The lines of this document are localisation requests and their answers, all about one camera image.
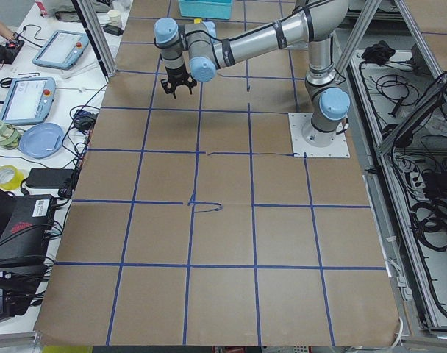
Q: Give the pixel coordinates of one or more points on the green tape rolls stack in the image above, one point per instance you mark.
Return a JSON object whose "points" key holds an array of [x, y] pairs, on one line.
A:
{"points": [[9, 136]]}

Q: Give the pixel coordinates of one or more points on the black electronics box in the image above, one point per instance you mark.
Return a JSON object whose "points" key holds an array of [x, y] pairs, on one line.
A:
{"points": [[24, 221]]}

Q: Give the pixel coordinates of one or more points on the aluminium frame post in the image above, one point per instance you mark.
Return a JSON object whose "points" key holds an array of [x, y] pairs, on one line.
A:
{"points": [[88, 17]]}

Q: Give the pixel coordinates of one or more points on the far teach pendant tablet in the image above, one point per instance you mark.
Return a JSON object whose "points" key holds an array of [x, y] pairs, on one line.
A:
{"points": [[62, 50]]}

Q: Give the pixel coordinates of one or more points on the turquoise plastic bin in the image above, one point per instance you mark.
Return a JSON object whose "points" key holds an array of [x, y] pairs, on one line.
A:
{"points": [[217, 9]]}

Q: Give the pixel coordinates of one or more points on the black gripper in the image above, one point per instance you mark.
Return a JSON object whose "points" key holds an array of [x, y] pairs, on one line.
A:
{"points": [[176, 73]]}

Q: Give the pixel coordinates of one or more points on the light blue plate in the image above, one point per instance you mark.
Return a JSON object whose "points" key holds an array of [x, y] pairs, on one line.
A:
{"points": [[42, 140]]}

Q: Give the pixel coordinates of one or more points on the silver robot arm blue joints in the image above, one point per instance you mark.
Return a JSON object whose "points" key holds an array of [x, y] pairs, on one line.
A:
{"points": [[311, 22]]}

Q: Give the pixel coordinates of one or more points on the near teach pendant tablet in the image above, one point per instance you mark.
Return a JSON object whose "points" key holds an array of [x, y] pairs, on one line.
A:
{"points": [[28, 101]]}

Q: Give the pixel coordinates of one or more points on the teach pendant tablet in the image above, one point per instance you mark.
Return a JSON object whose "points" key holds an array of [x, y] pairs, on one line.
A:
{"points": [[62, 50], [28, 101]]}

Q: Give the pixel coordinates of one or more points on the yellow tape roll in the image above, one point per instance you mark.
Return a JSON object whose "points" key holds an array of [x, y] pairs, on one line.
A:
{"points": [[10, 177]]}

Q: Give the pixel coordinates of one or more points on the black power adapter brick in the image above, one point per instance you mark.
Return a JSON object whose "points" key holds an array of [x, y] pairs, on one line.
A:
{"points": [[48, 178]]}

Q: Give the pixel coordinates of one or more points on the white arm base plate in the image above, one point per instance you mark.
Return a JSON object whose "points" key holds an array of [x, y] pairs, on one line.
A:
{"points": [[309, 142]]}

